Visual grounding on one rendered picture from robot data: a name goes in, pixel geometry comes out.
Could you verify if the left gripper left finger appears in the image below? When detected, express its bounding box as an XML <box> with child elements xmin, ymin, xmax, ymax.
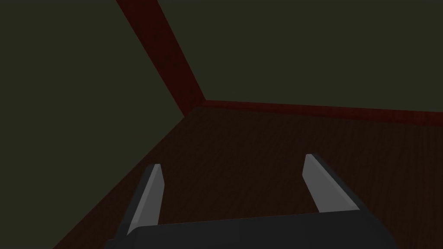
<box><xmin>116</xmin><ymin>163</ymin><xmax>165</xmax><ymax>240</ymax></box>

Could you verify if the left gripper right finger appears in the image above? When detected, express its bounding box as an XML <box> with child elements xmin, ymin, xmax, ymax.
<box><xmin>302</xmin><ymin>153</ymin><xmax>362</xmax><ymax>214</ymax></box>

